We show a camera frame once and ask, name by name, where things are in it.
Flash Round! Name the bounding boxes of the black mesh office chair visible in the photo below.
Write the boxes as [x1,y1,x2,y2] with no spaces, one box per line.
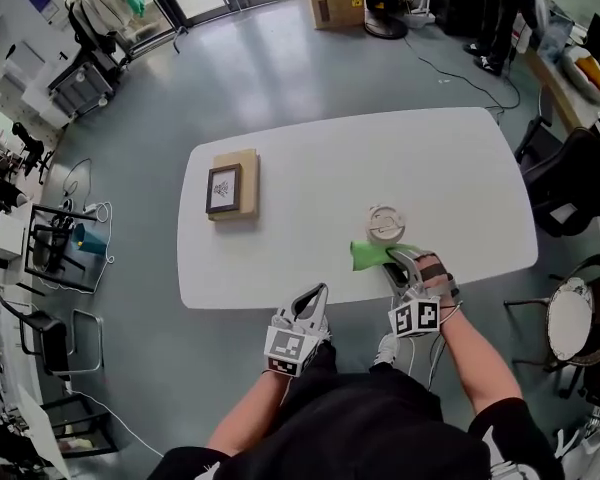
[514,117,600,239]

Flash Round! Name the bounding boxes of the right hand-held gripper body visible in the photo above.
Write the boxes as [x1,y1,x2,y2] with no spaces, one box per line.
[388,277,461,340]

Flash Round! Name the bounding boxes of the dark framed picture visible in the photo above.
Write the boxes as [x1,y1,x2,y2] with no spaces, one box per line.
[205,163,243,214]

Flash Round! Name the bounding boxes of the thin white cable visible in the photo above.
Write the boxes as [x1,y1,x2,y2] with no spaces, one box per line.
[62,200,117,295]

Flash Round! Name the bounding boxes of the black metal frame stand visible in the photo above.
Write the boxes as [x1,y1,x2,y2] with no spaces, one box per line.
[23,204,100,294]

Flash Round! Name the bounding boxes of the black chair chrome legs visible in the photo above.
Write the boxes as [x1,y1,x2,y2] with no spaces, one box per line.
[0,290,105,377]

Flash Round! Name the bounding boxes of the black fan cable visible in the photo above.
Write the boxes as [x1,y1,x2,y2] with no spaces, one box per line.
[403,35,522,115]

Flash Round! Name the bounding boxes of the wicker chair white cushion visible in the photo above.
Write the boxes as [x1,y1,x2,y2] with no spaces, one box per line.
[503,253,600,400]

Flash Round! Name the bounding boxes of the teal plastic bin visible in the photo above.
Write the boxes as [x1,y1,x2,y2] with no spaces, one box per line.
[72,222,109,257]

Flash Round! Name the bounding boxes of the flat tan cardboard box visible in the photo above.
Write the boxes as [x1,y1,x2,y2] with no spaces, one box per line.
[208,148,261,223]

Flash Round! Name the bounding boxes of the person's white right shoe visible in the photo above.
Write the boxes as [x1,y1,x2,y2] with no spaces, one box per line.
[372,332,400,368]

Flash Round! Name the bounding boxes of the blue wall poster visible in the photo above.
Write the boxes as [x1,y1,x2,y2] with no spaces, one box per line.
[24,0,61,23]

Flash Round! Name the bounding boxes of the person's left forearm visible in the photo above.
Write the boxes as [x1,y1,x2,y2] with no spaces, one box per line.
[207,370,294,457]

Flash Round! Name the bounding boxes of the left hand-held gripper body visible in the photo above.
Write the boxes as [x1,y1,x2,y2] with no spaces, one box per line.
[263,311,332,378]

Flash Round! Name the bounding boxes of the person's right hand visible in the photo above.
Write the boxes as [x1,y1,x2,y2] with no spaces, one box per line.
[414,251,461,299]

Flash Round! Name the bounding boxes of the person's right forearm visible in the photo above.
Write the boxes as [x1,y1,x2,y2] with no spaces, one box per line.
[437,300,525,422]

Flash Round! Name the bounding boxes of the green cloth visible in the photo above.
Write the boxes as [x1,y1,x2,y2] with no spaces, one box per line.
[349,240,421,273]

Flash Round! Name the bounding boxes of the black cabinet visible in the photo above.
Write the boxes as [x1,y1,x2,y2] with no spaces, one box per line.
[434,0,487,37]

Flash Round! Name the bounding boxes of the black pedestal fan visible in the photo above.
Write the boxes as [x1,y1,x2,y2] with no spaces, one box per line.
[363,0,410,40]

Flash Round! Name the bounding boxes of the person's black clothing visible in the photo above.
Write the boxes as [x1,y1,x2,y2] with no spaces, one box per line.
[147,340,566,480]

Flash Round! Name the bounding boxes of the clothes rack with garments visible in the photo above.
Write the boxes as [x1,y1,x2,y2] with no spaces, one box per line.
[64,0,190,69]

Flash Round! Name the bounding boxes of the small white cabinet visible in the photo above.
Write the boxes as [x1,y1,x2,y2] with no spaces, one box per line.
[0,202,32,285]

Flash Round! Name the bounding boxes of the white round plastic cap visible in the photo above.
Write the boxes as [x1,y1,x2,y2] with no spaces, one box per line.
[364,204,410,247]

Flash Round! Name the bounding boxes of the large cardboard box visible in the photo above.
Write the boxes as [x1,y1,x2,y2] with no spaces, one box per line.
[302,0,366,31]

